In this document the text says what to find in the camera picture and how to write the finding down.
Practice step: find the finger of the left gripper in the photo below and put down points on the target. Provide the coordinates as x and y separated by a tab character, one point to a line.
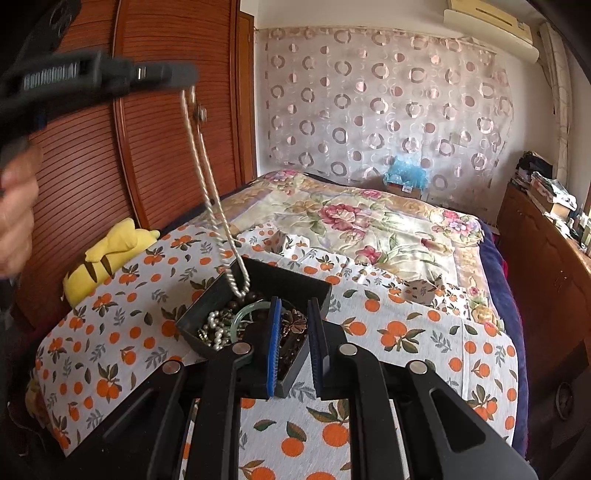
140	77

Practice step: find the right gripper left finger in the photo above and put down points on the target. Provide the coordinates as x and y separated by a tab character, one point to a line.
183	421

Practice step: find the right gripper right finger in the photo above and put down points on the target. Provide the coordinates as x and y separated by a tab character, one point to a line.
405	422

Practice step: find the pale green jade bangle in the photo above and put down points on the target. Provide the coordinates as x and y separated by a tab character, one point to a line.
244	318

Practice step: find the black jewelry box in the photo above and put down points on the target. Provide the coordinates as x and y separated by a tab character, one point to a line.
205	324

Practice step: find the person's left hand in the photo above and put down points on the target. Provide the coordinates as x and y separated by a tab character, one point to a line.
20	191

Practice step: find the wooden wardrobe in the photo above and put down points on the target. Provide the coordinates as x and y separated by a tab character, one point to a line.
130	158

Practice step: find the orange print bed sheet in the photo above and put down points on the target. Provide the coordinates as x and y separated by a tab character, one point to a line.
127	327

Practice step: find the yellow plush toy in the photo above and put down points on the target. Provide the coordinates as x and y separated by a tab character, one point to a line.
123	242

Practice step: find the wooden sideboard cabinet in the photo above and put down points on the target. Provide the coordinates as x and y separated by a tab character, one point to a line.
550	281

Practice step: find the floral quilt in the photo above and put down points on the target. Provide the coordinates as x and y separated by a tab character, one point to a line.
422	253

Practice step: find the circle pattern sheer curtain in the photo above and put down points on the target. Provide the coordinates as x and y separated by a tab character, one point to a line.
341	102

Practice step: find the blue plush toy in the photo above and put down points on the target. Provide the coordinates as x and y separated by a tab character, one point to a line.
406	172

